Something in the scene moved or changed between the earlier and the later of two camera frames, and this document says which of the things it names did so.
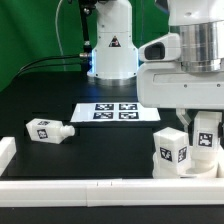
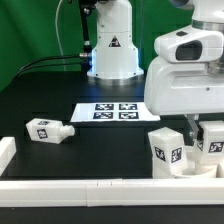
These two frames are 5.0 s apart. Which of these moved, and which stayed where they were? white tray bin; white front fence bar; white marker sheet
Moved: white tray bin
Stayed: white front fence bar; white marker sheet
